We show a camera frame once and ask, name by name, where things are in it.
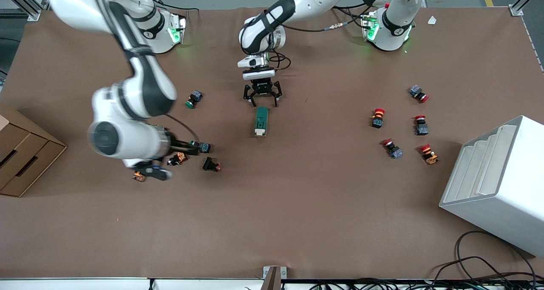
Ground aluminium frame profile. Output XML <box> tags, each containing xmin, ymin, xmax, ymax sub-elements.
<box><xmin>509</xmin><ymin>0</ymin><xmax>544</xmax><ymax>17</ymax></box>
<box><xmin>0</xmin><ymin>0</ymin><xmax>44</xmax><ymax>22</ymax></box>

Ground black base cable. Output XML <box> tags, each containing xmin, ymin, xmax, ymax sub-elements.
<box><xmin>331</xmin><ymin>4</ymin><xmax>368</xmax><ymax>19</ymax></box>
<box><xmin>156</xmin><ymin>0</ymin><xmax>200</xmax><ymax>12</ymax></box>

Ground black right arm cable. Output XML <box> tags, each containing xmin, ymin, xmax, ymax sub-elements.
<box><xmin>164</xmin><ymin>113</ymin><xmax>201</xmax><ymax>143</ymax></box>

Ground brown table cover sheet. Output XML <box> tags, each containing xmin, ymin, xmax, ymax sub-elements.
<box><xmin>0</xmin><ymin>5</ymin><xmax>544</xmax><ymax>280</ymax></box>

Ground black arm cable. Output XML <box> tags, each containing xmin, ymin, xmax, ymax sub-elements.
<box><xmin>164</xmin><ymin>113</ymin><xmax>201</xmax><ymax>143</ymax></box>
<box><xmin>270</xmin><ymin>10</ymin><xmax>375</xmax><ymax>72</ymax></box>

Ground black left base cable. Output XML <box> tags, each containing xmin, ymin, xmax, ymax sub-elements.
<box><xmin>331</xmin><ymin>4</ymin><xmax>368</xmax><ymax>19</ymax></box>

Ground grey metal table bracket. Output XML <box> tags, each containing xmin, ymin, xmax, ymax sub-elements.
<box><xmin>263</xmin><ymin>266</ymin><xmax>287</xmax><ymax>290</ymax></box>

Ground brown cardboard drawer box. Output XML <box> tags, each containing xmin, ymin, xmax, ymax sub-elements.
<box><xmin>0</xmin><ymin>102</ymin><xmax>68</xmax><ymax>197</ymax></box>

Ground green load switch white handle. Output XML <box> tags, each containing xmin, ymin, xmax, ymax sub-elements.
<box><xmin>254</xmin><ymin>106</ymin><xmax>269</xmax><ymax>138</ymax></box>

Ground black right base cable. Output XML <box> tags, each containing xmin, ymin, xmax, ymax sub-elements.
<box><xmin>156</xmin><ymin>0</ymin><xmax>200</xmax><ymax>12</ymax></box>

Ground red mushroom button orange block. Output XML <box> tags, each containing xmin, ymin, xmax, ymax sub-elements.
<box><xmin>419</xmin><ymin>144</ymin><xmax>439</xmax><ymax>165</ymax></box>

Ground white table edge rail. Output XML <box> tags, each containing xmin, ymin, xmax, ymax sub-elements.
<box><xmin>0</xmin><ymin>277</ymin><xmax>265</xmax><ymax>290</ymax></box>

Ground white tiered plastic rack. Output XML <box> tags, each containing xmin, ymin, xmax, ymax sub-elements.
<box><xmin>439</xmin><ymin>115</ymin><xmax>544</xmax><ymax>257</ymax></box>

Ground black looped floor cable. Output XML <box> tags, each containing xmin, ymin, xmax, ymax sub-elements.
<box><xmin>456</xmin><ymin>230</ymin><xmax>537</xmax><ymax>283</ymax></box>

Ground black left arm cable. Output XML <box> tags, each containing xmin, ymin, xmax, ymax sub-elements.
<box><xmin>270</xmin><ymin>10</ymin><xmax>375</xmax><ymax>72</ymax></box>

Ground tangled black floor cables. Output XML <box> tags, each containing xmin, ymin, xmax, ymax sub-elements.
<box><xmin>280</xmin><ymin>256</ymin><xmax>544</xmax><ymax>290</ymax></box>

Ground black square pushbutton red terminals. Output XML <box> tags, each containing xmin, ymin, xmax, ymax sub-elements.
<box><xmin>202</xmin><ymin>156</ymin><xmax>223</xmax><ymax>172</ymax></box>

